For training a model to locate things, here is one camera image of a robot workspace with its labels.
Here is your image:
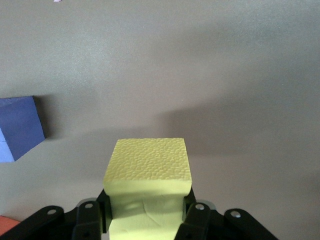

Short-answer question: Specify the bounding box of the yellow foam cube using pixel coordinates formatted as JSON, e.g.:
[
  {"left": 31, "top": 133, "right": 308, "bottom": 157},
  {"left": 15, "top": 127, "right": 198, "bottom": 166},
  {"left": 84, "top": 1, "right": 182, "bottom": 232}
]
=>
[{"left": 102, "top": 137, "right": 193, "bottom": 240}]

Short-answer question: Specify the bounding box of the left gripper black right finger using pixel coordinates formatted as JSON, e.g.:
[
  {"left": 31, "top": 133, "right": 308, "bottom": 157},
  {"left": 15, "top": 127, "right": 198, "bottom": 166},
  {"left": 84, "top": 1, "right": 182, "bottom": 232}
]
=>
[{"left": 174, "top": 187, "right": 280, "bottom": 240}]

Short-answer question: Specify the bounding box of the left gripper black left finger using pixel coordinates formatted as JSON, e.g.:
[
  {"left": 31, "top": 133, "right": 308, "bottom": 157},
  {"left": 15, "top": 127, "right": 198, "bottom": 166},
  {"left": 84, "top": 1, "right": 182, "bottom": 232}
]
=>
[{"left": 0, "top": 188, "right": 113, "bottom": 240}]

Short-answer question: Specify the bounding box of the orange foam cube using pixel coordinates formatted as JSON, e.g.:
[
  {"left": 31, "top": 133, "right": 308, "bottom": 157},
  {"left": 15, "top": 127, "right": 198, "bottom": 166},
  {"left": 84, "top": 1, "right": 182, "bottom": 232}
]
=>
[{"left": 0, "top": 215, "right": 21, "bottom": 237}]

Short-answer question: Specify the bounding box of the brown table cover sheet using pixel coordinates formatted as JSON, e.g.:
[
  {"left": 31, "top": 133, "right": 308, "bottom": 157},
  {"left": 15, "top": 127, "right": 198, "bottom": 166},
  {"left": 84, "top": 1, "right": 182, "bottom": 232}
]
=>
[{"left": 0, "top": 0, "right": 320, "bottom": 240}]

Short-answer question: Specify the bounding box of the purple foam cube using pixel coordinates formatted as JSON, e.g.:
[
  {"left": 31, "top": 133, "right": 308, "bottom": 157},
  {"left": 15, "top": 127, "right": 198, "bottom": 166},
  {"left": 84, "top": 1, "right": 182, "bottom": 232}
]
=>
[{"left": 0, "top": 95, "right": 46, "bottom": 164}]

